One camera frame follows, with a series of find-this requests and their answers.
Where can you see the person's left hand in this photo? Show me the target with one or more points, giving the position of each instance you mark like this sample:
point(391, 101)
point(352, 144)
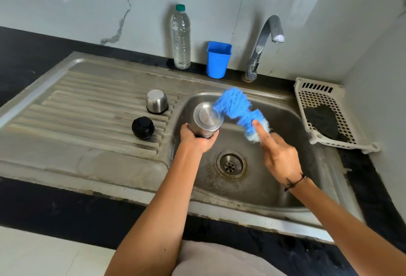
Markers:
point(194, 142)

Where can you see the person's right hand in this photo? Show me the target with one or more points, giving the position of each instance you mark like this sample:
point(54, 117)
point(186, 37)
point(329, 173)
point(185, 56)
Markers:
point(280, 158)

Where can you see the person's left thumb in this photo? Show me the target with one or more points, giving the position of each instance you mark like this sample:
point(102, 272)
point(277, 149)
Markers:
point(184, 128)

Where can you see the person's right thumb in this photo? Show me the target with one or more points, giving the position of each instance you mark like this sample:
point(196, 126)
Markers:
point(276, 139)

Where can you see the stainless steel flask bottle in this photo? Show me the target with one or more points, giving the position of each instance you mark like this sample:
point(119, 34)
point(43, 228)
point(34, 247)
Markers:
point(206, 119)

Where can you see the blue and white bottle brush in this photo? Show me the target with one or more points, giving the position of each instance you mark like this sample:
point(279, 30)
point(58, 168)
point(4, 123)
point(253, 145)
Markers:
point(241, 111)

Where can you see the person's right forearm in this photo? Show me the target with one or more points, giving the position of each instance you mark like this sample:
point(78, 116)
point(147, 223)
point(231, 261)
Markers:
point(352, 231)

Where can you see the person's left forearm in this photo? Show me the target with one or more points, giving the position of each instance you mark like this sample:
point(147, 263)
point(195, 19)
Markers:
point(155, 218)

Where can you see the stainless steel flask cup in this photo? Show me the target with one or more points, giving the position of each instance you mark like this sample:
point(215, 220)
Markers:
point(157, 101)

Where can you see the black flask stopper lid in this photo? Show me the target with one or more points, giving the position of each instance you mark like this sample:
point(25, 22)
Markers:
point(143, 127)

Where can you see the black thread wristband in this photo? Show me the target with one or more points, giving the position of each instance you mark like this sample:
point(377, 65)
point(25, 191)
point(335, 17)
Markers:
point(295, 183)

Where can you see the black scrub pad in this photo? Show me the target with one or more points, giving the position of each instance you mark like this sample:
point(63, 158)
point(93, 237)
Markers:
point(323, 122)

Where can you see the sink drain strainer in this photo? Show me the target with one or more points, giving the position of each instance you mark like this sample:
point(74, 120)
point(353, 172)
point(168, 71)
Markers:
point(231, 164)

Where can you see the white plastic basket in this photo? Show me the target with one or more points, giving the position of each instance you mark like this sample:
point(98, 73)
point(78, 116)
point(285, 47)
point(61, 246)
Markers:
point(330, 114)

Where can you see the blue plastic cup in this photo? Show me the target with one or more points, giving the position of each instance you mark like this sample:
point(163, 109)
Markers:
point(218, 60)

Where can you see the stainless steel sink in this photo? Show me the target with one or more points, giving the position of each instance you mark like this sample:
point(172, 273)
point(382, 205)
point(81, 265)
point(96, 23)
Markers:
point(95, 133)

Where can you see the clear plastic water bottle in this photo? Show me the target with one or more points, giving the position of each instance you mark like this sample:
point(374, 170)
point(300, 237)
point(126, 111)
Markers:
point(180, 38)

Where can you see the chrome sink faucet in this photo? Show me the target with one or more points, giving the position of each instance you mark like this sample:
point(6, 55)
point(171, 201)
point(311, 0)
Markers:
point(261, 47)

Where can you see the person's grey trousers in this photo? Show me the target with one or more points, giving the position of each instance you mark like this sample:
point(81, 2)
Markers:
point(219, 260)

